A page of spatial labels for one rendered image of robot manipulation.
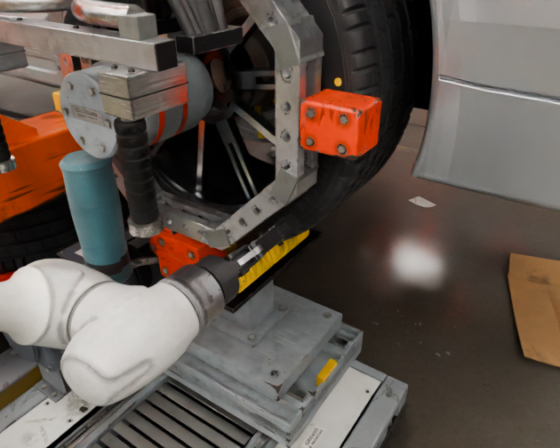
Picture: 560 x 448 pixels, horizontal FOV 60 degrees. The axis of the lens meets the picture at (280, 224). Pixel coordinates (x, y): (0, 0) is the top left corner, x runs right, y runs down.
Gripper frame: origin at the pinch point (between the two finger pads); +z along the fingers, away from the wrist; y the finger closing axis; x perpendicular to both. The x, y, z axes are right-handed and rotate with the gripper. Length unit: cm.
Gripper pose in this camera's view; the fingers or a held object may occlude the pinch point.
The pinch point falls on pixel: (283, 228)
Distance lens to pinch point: 84.8
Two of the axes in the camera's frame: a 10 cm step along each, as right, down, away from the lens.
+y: 5.8, -4.1, -7.0
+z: 5.6, -4.2, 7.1
